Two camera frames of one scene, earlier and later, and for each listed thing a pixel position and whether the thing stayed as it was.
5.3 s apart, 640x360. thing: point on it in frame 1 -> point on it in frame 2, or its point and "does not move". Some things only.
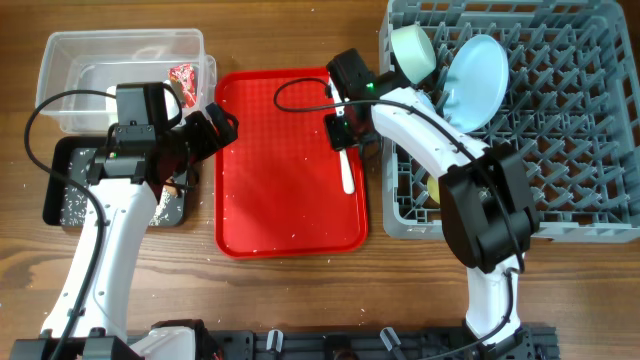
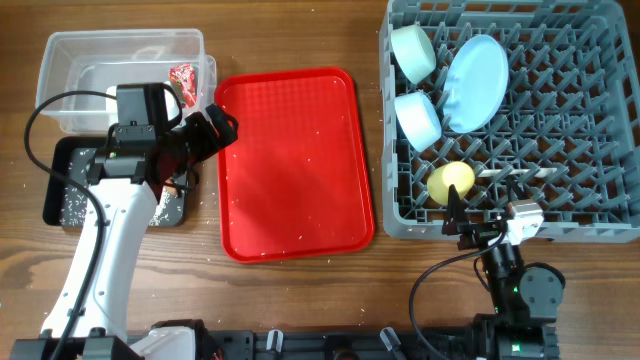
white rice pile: x=168 y=212 does not move
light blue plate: x=476 y=83 does not move
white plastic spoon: x=348 y=181 -> x=547 y=172
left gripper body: x=196 y=139 does not move
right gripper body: x=340 y=133 -> x=478 y=235
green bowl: x=415 y=51 does not move
